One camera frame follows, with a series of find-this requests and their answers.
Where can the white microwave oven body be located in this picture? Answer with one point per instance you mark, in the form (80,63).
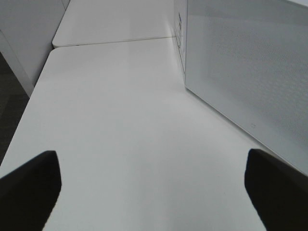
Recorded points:
(180,31)

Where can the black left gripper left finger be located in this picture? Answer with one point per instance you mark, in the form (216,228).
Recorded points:
(29,193)

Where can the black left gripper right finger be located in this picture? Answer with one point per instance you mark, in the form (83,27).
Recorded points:
(278,192)

